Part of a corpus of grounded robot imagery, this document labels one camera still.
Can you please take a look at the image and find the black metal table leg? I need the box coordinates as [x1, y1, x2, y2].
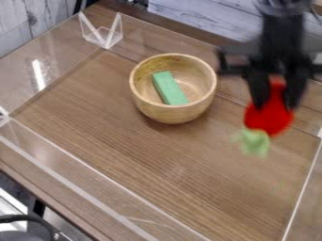
[32, 199, 46, 217]

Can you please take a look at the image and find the green rectangular block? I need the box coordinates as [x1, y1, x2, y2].
[152, 72, 189, 105]

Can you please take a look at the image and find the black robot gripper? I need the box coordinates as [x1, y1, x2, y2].
[217, 0, 322, 110]

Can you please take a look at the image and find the light wooden bowl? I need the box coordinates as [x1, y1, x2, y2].
[130, 53, 218, 124]

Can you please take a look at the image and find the black cable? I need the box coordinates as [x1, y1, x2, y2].
[0, 214, 55, 241]

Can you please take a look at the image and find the clear acrylic corner bracket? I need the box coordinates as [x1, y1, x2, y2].
[78, 12, 123, 50]

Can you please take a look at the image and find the clear acrylic table barrier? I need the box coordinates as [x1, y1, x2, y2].
[0, 8, 322, 241]

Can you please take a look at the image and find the red plush strawberry toy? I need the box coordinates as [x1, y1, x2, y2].
[231, 78, 294, 157]

